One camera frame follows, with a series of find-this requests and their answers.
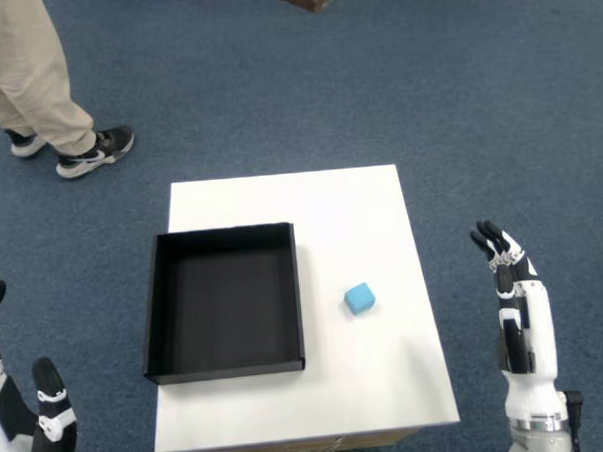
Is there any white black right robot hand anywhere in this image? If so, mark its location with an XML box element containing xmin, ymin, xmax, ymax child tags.
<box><xmin>469</xmin><ymin>217</ymin><xmax>567</xmax><ymax>423</ymax></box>

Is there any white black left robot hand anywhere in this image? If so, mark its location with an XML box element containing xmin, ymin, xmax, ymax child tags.
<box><xmin>0</xmin><ymin>274</ymin><xmax>80</xmax><ymax>452</ymax></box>

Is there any blue cube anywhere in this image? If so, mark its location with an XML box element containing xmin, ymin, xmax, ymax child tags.
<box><xmin>343</xmin><ymin>281</ymin><xmax>378</xmax><ymax>318</ymax></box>

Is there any black open box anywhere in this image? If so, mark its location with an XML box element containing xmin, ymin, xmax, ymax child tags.
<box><xmin>136</xmin><ymin>220</ymin><xmax>308</xmax><ymax>387</ymax></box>

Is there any white wooden table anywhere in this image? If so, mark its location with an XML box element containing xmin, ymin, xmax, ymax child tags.
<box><xmin>141</xmin><ymin>162</ymin><xmax>463</xmax><ymax>452</ymax></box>

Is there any black white sneaker with swoosh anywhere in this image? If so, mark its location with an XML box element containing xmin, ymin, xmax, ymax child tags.
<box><xmin>54</xmin><ymin>124</ymin><xmax>137</xmax><ymax>181</ymax></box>

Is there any person in beige trousers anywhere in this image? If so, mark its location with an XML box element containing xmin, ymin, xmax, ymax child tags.
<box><xmin>0</xmin><ymin>0</ymin><xmax>98</xmax><ymax>159</ymax></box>

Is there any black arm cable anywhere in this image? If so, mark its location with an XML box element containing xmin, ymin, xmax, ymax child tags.
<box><xmin>563</xmin><ymin>389</ymin><xmax>587</xmax><ymax>452</ymax></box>

